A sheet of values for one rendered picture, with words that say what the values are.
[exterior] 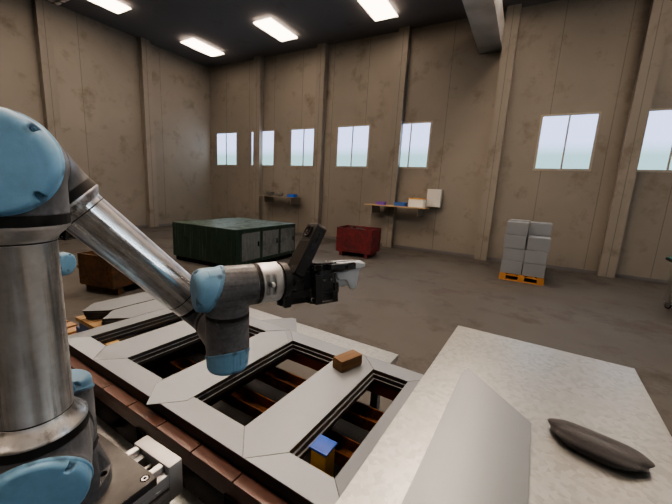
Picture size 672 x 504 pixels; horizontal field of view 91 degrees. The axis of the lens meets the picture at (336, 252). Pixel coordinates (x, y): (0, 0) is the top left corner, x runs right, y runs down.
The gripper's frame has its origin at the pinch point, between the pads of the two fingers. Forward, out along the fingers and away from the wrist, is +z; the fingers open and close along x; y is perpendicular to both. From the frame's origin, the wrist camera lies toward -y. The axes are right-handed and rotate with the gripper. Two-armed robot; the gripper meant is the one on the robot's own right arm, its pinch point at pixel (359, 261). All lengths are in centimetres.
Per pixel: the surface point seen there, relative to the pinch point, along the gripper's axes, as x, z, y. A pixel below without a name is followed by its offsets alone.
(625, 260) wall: -184, 914, 79
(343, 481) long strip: -9, 0, 58
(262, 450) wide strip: -29, -14, 56
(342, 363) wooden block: -51, 30, 48
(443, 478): 19.3, 4.4, 41.3
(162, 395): -71, -34, 50
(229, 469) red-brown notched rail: -32, -22, 59
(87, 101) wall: -1168, -73, -396
